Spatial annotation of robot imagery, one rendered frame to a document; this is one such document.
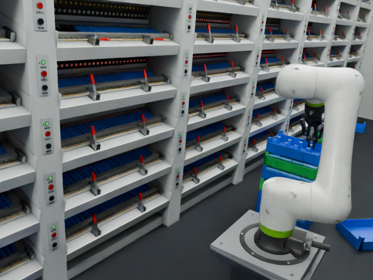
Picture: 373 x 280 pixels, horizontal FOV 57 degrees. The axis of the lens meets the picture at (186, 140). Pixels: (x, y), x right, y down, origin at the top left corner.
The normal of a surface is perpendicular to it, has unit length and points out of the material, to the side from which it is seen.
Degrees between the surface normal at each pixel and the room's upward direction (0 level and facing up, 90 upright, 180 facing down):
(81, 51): 106
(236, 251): 2
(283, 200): 88
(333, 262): 0
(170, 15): 90
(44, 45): 90
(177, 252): 0
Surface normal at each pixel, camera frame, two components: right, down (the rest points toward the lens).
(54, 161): 0.78, 0.27
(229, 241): 0.04, -0.95
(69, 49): 0.73, 0.51
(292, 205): -0.23, 0.25
